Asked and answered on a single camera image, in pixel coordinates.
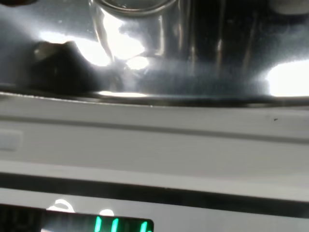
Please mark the white electronic balance steel pan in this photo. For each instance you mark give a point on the white electronic balance steel pan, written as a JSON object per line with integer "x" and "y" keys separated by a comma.
{"x": 154, "y": 149}

